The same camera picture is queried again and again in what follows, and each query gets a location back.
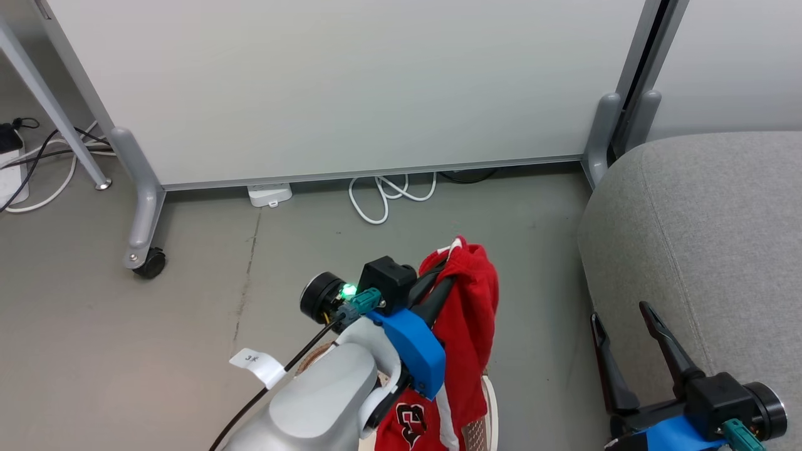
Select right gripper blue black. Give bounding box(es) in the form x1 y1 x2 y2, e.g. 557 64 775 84
590 301 788 451

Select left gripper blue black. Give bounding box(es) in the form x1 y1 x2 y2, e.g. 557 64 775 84
299 254 456 400

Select red white jersey garment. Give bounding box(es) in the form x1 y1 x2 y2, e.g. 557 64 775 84
375 236 501 451

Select white laundry basket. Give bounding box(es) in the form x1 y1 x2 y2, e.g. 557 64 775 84
293 341 500 451

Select grey fabric sofa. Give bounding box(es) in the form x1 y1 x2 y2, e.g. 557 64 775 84
576 130 802 451

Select small white adapter box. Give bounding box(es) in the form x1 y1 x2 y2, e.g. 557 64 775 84
247 183 293 208

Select wide white partition panel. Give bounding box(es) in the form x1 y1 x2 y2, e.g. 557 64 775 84
34 0 665 271

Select black caster wheel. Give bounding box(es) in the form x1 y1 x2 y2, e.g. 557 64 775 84
133 247 167 280

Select narrow white partition panel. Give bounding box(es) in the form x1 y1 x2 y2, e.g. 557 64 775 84
617 0 802 157

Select grey metal table leg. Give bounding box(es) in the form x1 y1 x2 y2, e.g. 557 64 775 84
0 13 113 190

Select white power strip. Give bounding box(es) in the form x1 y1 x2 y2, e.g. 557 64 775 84
0 147 30 207

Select black power plug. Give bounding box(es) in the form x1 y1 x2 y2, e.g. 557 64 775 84
0 118 39 153

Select white looped cable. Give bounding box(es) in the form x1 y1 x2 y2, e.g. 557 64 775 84
348 173 437 225

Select black cable under panel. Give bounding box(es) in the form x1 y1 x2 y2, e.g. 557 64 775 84
439 168 499 185

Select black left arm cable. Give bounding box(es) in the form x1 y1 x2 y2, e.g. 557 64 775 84
210 313 345 451

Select white paper cable tag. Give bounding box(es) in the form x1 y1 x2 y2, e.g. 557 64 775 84
229 348 287 390

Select black floor cables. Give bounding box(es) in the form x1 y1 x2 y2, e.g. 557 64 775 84
0 127 117 212

